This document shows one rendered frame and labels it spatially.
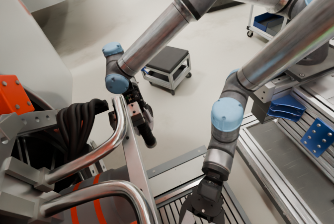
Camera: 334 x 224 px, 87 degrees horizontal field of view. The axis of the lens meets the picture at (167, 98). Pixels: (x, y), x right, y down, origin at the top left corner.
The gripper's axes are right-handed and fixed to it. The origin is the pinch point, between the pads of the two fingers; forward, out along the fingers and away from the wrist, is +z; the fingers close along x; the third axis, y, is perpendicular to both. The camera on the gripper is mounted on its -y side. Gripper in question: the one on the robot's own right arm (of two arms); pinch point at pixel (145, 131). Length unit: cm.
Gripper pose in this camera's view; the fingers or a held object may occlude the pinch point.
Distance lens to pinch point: 60.2
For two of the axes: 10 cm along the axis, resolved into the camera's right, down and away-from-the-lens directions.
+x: 9.2, -3.9, 1.2
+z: 3.6, 6.4, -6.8
